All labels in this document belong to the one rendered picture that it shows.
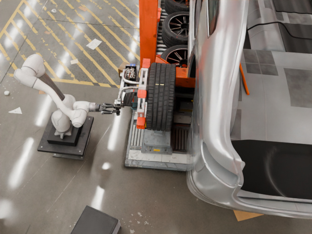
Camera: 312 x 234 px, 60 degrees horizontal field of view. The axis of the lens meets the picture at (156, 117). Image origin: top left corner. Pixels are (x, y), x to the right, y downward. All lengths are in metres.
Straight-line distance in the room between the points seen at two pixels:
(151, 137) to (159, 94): 0.91
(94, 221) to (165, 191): 0.86
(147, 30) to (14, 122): 2.13
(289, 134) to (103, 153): 2.02
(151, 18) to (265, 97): 1.25
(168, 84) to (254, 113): 0.82
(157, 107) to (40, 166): 1.68
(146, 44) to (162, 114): 0.76
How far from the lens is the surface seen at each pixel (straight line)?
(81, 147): 3.04
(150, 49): 2.78
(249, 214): 3.21
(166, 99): 2.32
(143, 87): 2.37
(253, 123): 2.54
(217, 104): 1.62
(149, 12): 2.52
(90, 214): 2.72
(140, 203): 3.05
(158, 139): 3.09
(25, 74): 2.59
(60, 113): 2.89
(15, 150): 3.63
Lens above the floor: 2.94
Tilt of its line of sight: 57 degrees down
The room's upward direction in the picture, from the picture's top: 3 degrees clockwise
